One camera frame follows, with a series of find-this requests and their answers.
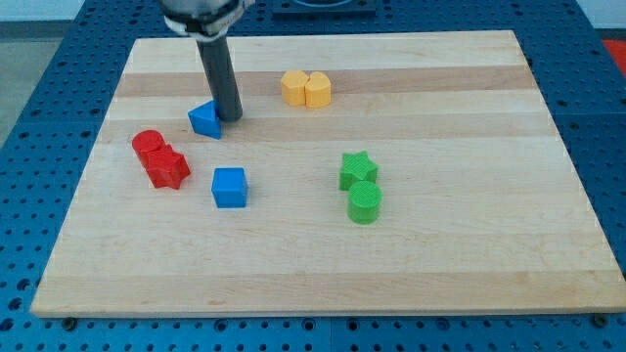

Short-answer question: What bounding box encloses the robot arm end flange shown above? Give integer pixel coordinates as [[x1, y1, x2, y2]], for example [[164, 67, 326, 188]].
[[157, 0, 255, 42]]

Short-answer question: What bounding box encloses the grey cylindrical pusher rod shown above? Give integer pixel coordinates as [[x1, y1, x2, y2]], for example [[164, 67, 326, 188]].
[[197, 36, 243, 123]]

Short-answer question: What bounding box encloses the yellow heart block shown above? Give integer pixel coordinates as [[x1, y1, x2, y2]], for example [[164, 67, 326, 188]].
[[304, 71, 332, 109]]

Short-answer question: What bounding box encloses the green circle block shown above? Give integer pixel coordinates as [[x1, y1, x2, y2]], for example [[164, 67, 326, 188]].
[[347, 181, 382, 225]]

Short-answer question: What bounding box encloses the green star block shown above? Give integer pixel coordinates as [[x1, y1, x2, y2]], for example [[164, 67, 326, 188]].
[[338, 151, 379, 191]]

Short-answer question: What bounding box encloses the wooden board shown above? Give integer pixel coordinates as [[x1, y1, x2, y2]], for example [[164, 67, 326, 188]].
[[31, 30, 625, 318]]

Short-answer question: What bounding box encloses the yellow hexagon block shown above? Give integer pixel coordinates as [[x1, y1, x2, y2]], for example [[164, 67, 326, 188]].
[[281, 70, 309, 107]]

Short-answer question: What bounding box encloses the red circle block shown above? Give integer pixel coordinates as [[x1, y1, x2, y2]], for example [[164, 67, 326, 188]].
[[131, 130, 165, 168]]

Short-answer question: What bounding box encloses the blue cube block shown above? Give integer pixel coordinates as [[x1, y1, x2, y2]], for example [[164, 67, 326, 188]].
[[211, 167, 248, 208]]

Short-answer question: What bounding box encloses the red star block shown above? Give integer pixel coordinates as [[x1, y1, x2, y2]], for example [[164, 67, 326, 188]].
[[146, 145, 191, 190]]

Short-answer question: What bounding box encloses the blue triangle block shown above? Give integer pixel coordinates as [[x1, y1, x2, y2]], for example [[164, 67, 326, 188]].
[[188, 101, 222, 140]]

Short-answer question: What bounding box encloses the dark blue mount plate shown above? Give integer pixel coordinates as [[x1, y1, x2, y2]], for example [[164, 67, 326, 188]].
[[272, 0, 380, 18]]

